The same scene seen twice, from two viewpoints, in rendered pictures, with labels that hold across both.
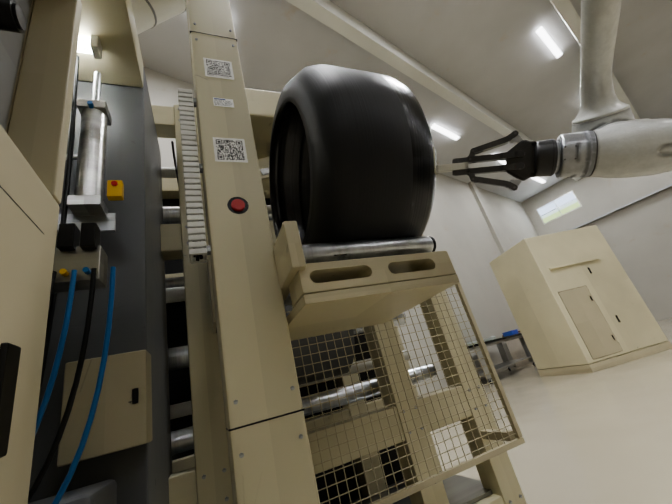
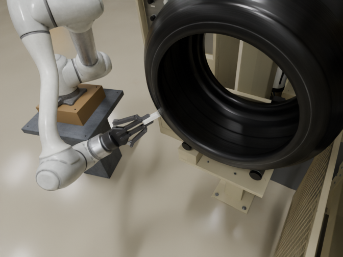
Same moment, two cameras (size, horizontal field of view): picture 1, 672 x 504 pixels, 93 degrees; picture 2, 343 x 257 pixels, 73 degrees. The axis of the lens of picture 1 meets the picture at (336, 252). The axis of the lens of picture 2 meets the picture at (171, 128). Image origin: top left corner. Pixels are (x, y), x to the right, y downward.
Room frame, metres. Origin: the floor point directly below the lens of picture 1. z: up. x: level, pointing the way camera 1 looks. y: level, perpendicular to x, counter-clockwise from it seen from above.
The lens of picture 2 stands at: (1.27, -0.54, 1.62)
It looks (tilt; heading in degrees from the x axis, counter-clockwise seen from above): 45 degrees down; 154
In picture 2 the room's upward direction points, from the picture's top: 8 degrees counter-clockwise
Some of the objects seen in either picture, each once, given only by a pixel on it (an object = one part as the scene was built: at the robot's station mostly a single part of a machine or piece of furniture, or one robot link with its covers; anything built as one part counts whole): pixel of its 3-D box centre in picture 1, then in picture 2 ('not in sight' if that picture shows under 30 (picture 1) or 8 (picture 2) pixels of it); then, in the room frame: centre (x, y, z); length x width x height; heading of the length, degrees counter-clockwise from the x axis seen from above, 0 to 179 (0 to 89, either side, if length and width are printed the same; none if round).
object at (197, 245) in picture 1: (193, 168); not in sight; (0.60, 0.28, 1.19); 0.05 x 0.04 x 0.48; 25
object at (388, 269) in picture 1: (374, 277); (206, 129); (0.66, -0.07, 0.84); 0.36 x 0.09 x 0.06; 115
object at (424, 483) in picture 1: (389, 369); (289, 244); (1.19, -0.07, 0.65); 0.90 x 0.02 x 0.70; 115
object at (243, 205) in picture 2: not in sight; (236, 189); (0.66, 0.21, 0.01); 0.27 x 0.27 x 0.02; 25
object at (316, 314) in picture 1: (354, 311); (234, 146); (0.79, -0.01, 0.80); 0.37 x 0.36 x 0.02; 25
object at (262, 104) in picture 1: (302, 129); not in sight; (1.11, 0.01, 1.71); 0.61 x 0.25 x 0.15; 115
